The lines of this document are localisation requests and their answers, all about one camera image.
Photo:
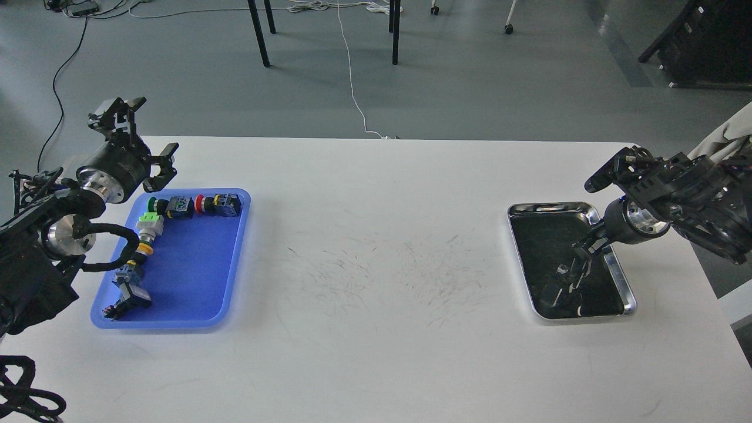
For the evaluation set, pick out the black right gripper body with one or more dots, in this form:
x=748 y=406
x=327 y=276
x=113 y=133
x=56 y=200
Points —
x=628 y=223

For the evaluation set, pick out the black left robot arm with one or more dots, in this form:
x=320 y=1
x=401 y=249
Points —
x=53 y=234

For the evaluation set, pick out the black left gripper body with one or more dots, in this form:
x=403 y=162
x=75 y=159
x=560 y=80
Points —
x=114 y=172

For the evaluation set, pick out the black table leg left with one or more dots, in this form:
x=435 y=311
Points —
x=258 y=30

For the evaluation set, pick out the black table leg right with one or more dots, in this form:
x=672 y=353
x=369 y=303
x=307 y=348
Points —
x=394 y=13

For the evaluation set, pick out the beige cloth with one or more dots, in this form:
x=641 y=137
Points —
x=727 y=138

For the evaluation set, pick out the black table leg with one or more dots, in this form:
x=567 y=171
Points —
x=258 y=30
x=394 y=13

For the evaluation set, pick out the black cabinet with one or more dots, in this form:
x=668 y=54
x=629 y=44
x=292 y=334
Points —
x=707 y=46

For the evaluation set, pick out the green push button switch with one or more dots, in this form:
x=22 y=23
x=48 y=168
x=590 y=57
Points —
x=177 y=207

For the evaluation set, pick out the red push button switch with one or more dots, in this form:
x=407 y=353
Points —
x=222 y=205

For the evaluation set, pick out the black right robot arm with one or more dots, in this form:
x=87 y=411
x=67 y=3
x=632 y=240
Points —
x=706 y=202

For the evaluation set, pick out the blue plastic tray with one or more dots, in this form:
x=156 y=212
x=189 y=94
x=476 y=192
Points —
x=191 y=275

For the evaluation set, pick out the yellow ring button switch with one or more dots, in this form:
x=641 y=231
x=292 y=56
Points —
x=132 y=272

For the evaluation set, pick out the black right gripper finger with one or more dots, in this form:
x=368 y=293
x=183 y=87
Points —
x=594 y=232
x=591 y=248

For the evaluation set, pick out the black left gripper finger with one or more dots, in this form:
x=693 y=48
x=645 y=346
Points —
x=115 y=119
x=167 y=172

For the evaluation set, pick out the shiny metal tray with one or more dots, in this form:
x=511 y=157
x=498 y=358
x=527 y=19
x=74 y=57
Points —
x=543 y=235

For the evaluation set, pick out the black switch with white face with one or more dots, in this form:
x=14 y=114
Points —
x=131 y=297

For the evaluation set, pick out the light green button switch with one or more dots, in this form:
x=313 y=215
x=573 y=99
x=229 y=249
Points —
x=150 y=226

